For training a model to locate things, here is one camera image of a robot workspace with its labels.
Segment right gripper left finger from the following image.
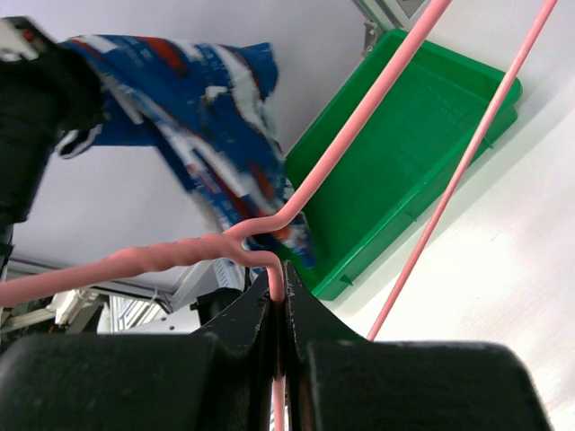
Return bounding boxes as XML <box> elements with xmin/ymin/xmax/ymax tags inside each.
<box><xmin>1</xmin><ymin>275</ymin><xmax>274</xmax><ymax>430</ymax></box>

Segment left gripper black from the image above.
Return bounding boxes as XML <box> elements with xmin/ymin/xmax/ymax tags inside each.
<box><xmin>1</xmin><ymin>16</ymin><xmax>104</xmax><ymax>224</ymax></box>

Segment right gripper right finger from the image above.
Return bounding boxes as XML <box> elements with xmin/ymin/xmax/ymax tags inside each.
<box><xmin>284</xmin><ymin>261</ymin><xmax>552</xmax><ymax>430</ymax></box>

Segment blue patterned trousers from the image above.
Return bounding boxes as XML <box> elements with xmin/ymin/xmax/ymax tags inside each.
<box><xmin>56</xmin><ymin>34</ymin><xmax>318</xmax><ymax>270</ymax></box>

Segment green plastic tray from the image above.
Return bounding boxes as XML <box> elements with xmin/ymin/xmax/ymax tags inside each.
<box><xmin>279</xmin><ymin>42</ymin><xmax>503</xmax><ymax>301</ymax></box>

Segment aluminium frame left posts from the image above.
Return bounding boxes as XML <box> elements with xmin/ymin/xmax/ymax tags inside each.
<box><xmin>352</xmin><ymin>0</ymin><xmax>430</xmax><ymax>57</ymax></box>

